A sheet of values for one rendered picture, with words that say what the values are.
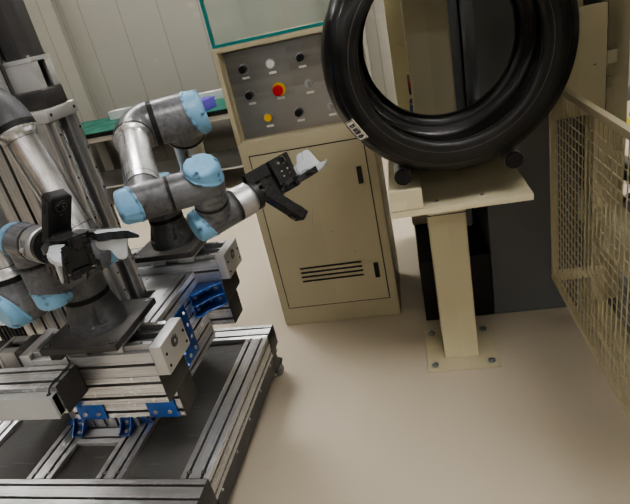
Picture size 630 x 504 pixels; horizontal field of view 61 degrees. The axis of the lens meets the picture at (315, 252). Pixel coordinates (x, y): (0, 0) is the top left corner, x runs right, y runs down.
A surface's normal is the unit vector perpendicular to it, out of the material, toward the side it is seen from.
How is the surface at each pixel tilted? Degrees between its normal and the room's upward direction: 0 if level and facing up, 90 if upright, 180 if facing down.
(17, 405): 90
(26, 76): 90
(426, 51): 90
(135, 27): 90
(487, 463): 0
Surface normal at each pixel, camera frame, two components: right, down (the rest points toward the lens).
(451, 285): -0.12, 0.45
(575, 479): -0.20, -0.88
